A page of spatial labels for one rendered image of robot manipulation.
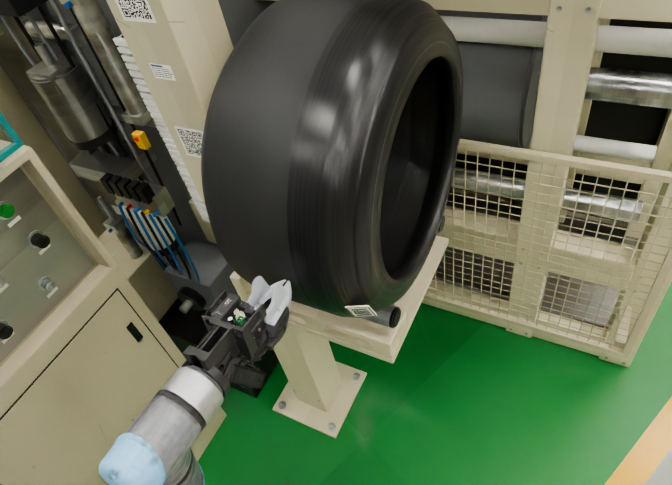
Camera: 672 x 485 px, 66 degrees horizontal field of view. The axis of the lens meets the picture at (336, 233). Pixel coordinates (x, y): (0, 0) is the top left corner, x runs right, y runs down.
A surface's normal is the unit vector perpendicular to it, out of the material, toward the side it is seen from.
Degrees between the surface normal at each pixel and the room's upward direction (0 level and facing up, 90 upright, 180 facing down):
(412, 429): 0
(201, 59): 90
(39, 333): 0
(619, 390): 0
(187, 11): 90
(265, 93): 34
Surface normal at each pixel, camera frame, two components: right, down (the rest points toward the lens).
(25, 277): 0.88, 0.23
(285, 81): -0.35, -0.26
